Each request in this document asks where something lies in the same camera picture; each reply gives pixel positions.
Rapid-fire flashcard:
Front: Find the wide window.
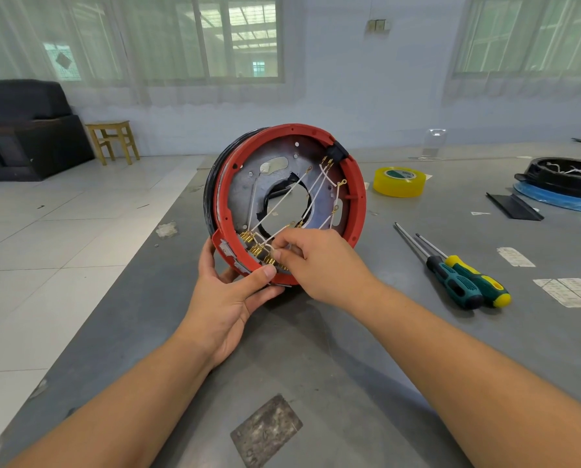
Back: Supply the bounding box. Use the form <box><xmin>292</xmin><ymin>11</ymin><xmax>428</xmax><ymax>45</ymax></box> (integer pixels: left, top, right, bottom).
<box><xmin>41</xmin><ymin>0</ymin><xmax>285</xmax><ymax>85</ymax></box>

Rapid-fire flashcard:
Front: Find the short white wire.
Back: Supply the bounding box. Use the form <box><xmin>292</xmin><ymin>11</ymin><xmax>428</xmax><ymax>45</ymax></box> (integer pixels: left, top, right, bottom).
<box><xmin>247</xmin><ymin>172</ymin><xmax>260</xmax><ymax>232</ymax></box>

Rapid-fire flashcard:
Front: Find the wide sheer curtain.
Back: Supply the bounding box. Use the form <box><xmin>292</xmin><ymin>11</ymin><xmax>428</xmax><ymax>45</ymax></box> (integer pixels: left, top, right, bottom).
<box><xmin>0</xmin><ymin>0</ymin><xmax>309</xmax><ymax>107</ymax></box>

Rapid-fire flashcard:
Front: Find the long white terminal wire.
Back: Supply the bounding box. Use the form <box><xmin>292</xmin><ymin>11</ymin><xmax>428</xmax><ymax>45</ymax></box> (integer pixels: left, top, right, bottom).
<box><xmin>241</xmin><ymin>165</ymin><xmax>314</xmax><ymax>242</ymax></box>
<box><xmin>251</xmin><ymin>224</ymin><xmax>296</xmax><ymax>257</ymax></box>

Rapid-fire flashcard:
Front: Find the person's right forearm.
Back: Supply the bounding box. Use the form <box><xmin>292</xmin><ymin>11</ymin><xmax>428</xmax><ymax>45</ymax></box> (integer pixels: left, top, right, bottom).
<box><xmin>361</xmin><ymin>282</ymin><xmax>581</xmax><ymax>468</ymax></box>

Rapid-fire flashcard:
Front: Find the person's left forearm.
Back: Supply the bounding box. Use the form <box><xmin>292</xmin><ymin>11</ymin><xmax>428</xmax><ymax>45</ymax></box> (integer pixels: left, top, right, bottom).
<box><xmin>5</xmin><ymin>331</ymin><xmax>213</xmax><ymax>468</ymax></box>

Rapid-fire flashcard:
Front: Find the yellow tape roll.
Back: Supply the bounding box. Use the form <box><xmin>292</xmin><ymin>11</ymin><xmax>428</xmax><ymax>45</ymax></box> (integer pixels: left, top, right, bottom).
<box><xmin>372</xmin><ymin>166</ymin><xmax>428</xmax><ymax>198</ymax></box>

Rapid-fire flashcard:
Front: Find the person's left hand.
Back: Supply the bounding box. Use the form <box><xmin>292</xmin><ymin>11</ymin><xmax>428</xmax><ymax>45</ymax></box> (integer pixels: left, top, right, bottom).
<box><xmin>175</xmin><ymin>237</ymin><xmax>285</xmax><ymax>371</ymax></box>

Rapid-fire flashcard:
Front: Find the dark green black screwdriver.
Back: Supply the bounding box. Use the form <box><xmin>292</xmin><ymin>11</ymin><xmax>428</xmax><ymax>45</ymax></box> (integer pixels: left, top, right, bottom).
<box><xmin>393</xmin><ymin>222</ymin><xmax>485</xmax><ymax>310</ymax></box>

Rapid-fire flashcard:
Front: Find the black flat plate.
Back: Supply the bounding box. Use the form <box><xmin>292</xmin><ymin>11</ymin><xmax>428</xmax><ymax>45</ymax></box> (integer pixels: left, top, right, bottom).
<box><xmin>485</xmin><ymin>192</ymin><xmax>545</xmax><ymax>222</ymax></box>

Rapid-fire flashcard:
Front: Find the black armchair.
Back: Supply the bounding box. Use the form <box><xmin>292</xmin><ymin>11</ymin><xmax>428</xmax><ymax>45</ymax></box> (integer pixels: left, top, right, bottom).
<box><xmin>0</xmin><ymin>79</ymin><xmax>96</xmax><ymax>183</ymax></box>

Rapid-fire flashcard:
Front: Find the red plastic ring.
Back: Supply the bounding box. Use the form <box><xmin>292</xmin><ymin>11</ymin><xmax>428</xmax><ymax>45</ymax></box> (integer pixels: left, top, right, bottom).
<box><xmin>211</xmin><ymin>123</ymin><xmax>368</xmax><ymax>288</ymax></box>

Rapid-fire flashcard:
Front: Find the small black plug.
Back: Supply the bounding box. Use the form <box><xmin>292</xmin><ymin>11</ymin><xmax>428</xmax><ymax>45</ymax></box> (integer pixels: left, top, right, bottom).
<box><xmin>325</xmin><ymin>140</ymin><xmax>350</xmax><ymax>164</ymax></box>

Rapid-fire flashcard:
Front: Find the narrow window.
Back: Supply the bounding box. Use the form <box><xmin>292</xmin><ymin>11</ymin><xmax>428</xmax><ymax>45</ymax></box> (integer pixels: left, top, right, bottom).
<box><xmin>456</xmin><ymin>0</ymin><xmax>581</xmax><ymax>76</ymax></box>

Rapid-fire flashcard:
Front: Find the white branched wires harness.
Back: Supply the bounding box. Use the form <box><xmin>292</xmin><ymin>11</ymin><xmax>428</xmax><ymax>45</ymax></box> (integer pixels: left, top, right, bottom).
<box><xmin>317</xmin><ymin>165</ymin><xmax>349</xmax><ymax>229</ymax></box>

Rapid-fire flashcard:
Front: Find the narrow sheer curtain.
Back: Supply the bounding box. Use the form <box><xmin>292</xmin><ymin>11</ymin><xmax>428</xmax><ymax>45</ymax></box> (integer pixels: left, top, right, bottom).
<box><xmin>444</xmin><ymin>0</ymin><xmax>581</xmax><ymax>101</ymax></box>

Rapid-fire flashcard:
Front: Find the wooden stool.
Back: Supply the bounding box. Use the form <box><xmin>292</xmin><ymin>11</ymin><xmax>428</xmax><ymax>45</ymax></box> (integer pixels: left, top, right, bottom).
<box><xmin>85</xmin><ymin>120</ymin><xmax>141</xmax><ymax>166</ymax></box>

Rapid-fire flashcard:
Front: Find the black metal round plate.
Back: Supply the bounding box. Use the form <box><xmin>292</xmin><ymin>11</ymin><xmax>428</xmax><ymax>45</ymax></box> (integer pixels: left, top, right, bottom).
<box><xmin>202</xmin><ymin>126</ymin><xmax>352</xmax><ymax>268</ymax></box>

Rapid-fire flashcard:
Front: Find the clear acrylic stand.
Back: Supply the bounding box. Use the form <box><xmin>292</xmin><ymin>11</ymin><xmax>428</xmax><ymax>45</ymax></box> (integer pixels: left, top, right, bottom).
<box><xmin>409</xmin><ymin>128</ymin><xmax>448</xmax><ymax>161</ymax></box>

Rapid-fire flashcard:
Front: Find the person's right hand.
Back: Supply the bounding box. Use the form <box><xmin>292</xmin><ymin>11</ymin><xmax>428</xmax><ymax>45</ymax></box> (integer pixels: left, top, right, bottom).
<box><xmin>270</xmin><ymin>227</ymin><xmax>388</xmax><ymax>319</ymax></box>

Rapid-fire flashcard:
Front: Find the black round housing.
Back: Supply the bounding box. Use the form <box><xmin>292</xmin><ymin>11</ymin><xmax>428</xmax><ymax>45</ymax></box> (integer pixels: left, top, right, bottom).
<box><xmin>514</xmin><ymin>157</ymin><xmax>581</xmax><ymax>202</ymax></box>

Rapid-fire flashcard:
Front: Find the blue plastic ring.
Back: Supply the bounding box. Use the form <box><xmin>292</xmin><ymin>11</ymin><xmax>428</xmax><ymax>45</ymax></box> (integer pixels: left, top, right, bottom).
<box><xmin>512</xmin><ymin>181</ymin><xmax>581</xmax><ymax>215</ymax></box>

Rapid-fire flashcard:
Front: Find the green yellow handle screwdriver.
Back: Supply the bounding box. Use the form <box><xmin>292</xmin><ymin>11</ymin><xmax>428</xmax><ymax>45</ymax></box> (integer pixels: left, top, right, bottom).
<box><xmin>415</xmin><ymin>233</ymin><xmax>512</xmax><ymax>309</ymax></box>

